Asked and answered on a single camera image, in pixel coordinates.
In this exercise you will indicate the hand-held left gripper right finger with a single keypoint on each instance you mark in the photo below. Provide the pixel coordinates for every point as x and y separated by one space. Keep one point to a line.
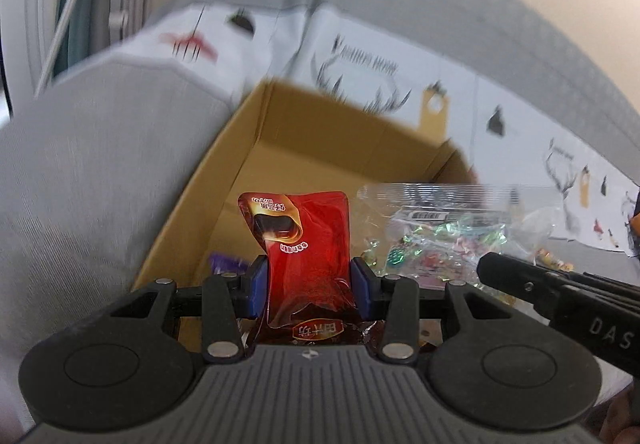
362 286

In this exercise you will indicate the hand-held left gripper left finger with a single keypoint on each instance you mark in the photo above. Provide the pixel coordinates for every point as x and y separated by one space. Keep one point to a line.
257 286

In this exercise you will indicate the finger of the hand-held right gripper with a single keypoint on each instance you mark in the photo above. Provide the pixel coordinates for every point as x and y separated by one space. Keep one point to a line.
510 276

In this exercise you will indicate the purple chocolate wrapper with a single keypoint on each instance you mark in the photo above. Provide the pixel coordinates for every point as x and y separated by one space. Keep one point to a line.
227 263

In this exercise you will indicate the glossy red snack pouch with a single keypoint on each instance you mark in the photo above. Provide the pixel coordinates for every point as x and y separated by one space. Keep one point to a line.
310 244

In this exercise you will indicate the clear bag of colourful candies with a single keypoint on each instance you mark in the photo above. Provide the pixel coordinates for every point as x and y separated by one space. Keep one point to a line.
450 234

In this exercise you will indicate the brown cardboard box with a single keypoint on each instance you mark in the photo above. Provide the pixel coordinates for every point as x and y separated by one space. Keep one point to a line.
280 148

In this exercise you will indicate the gold candy wrapper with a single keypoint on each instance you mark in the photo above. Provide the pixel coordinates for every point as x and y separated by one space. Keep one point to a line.
555 260

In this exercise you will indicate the white curtain clip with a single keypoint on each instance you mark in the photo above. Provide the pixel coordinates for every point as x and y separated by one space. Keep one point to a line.
117 19

